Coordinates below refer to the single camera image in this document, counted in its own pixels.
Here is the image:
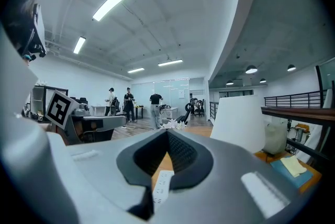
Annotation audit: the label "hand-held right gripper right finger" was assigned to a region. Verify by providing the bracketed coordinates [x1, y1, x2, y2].
[154, 129, 302, 224]

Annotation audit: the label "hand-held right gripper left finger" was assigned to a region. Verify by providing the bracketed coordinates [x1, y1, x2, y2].
[48, 129, 169, 224]

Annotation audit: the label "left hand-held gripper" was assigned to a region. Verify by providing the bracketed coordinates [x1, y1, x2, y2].
[44, 89, 127, 145]

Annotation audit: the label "white power strip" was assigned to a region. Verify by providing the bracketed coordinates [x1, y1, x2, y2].
[152, 170, 176, 204]

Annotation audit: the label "white table lamp black base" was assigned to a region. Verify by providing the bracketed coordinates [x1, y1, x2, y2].
[210, 94, 266, 154]

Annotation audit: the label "white table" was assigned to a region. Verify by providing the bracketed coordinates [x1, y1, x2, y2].
[91, 105, 111, 117]
[162, 106, 180, 125]

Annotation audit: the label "black table yellow items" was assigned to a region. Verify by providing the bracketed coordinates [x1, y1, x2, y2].
[134, 104, 144, 120]

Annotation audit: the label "cream pot pink flowers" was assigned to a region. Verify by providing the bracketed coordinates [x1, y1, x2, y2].
[161, 118, 187, 131]

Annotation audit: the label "pale cup mint lid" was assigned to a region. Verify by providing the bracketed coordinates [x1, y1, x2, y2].
[262, 122, 289, 155]

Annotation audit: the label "yellow cloth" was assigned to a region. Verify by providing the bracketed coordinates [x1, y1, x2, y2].
[280, 156, 308, 178]

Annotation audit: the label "blue notebook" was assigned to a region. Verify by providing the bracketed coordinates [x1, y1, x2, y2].
[269, 156, 314, 189]

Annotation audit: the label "black office chair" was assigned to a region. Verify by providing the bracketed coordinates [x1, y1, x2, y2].
[175, 107, 193, 126]
[192, 98, 206, 117]

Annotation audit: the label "dark handrail railing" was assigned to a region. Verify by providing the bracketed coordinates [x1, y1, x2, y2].
[261, 65, 335, 169]

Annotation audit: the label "black bar railing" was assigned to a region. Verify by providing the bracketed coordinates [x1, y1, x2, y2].
[263, 89, 328, 109]

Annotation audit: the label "black frame cabinet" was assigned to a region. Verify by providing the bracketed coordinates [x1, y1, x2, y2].
[30, 85, 70, 117]

